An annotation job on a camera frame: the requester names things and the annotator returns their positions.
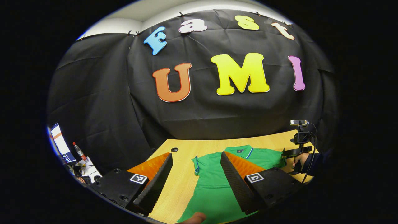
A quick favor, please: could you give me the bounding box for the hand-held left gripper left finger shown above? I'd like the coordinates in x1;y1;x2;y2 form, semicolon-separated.
90;152;174;216

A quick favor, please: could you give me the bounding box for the black camera cable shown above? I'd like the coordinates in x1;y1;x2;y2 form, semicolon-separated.
302;122;318;184

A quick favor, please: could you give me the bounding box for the computer monitor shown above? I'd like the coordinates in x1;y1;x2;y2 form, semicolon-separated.
49;122;77;164

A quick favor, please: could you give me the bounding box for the black backdrop cloth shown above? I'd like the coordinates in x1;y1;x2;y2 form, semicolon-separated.
47;9;339;175

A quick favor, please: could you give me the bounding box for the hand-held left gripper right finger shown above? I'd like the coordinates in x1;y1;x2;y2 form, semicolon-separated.
220;151;303;216

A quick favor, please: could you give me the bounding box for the green polo T-shirt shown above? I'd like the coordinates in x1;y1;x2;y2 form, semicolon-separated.
176;144;287;224

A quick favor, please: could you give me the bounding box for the red capped plastic bottle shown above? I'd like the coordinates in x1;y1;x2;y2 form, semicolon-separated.
72;142;88;161

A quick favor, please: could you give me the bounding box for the cluttered white desk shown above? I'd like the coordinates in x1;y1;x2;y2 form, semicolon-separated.
64;156;103;187

